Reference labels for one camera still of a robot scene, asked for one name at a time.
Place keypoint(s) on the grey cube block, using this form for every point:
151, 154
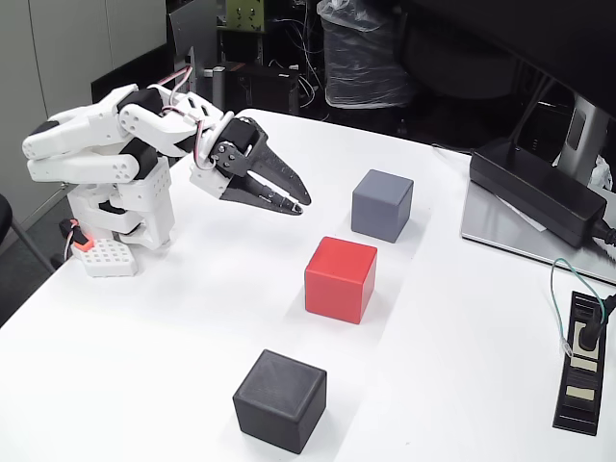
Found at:
380, 207

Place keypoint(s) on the black cube block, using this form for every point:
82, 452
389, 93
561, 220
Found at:
279, 404

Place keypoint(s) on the black desktop computer case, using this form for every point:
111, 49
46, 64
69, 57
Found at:
260, 89

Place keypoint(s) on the green perforated board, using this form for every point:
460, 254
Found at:
245, 14

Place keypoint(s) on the red cube block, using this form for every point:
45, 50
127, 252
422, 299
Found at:
337, 284

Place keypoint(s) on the black flat panel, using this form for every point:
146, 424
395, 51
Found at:
130, 72

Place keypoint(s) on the plastic-wrapped black bin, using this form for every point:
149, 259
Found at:
361, 58

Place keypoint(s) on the white perforated clamp base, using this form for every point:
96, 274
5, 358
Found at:
108, 257

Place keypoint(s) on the orange connector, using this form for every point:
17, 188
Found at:
83, 242

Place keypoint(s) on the black office chair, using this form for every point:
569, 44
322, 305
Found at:
4, 216

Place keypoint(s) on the black power adapter brick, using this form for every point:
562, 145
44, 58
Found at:
534, 187

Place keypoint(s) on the black monitor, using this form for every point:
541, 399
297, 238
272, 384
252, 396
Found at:
553, 38

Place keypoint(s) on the grey monitor stand neck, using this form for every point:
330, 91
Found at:
582, 130

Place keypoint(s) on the white plastic bag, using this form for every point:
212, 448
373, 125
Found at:
604, 173

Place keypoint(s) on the black power plug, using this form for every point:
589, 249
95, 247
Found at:
588, 334

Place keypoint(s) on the black power strip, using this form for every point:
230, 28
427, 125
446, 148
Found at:
580, 394

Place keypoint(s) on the silver monitor base plate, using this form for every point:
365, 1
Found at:
491, 226

